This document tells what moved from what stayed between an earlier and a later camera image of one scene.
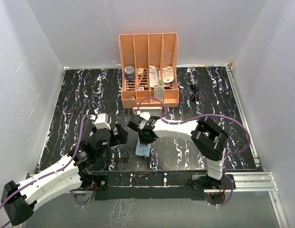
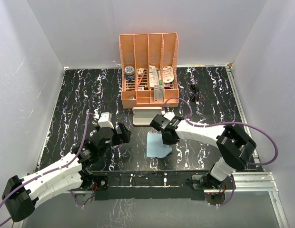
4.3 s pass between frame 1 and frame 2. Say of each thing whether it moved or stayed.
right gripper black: moved
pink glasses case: stayed
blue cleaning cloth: moved
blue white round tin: stayed
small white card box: stayed
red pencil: stayed
